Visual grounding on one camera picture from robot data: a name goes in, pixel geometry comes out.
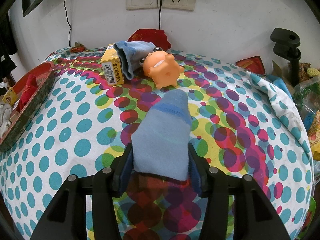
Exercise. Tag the red packet right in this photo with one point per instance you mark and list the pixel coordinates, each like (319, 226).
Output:
(253, 64)

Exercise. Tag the orange dinosaur toy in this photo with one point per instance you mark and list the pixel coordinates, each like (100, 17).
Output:
(161, 67)

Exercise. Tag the red candy wrapper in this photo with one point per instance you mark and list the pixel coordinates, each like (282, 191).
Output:
(78, 48)

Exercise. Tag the clear bag of toys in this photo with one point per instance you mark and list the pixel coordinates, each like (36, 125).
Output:
(306, 98)

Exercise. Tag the blue sock far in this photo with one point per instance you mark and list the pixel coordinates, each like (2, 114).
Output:
(130, 54)

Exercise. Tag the black clamp stand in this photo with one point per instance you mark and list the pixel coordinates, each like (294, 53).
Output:
(286, 46)

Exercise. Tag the red embroidered cloth pouch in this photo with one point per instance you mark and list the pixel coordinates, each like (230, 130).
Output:
(30, 88)

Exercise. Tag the light blue sock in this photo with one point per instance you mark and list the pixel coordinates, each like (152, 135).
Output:
(160, 143)

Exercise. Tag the large white rolled sock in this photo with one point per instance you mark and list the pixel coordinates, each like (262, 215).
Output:
(5, 115)

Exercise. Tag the polka dot bed sheet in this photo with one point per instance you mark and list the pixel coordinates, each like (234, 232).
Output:
(84, 124)

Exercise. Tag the red round tray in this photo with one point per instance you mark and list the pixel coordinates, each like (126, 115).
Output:
(44, 74)

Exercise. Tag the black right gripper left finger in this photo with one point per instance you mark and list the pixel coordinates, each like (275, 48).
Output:
(65, 216)

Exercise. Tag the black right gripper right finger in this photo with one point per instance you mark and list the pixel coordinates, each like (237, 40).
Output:
(254, 215)

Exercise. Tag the red pouch by wall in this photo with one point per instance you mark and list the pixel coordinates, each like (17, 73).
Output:
(155, 36)

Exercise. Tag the yellow box with barcode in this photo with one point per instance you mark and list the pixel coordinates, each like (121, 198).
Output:
(10, 97)

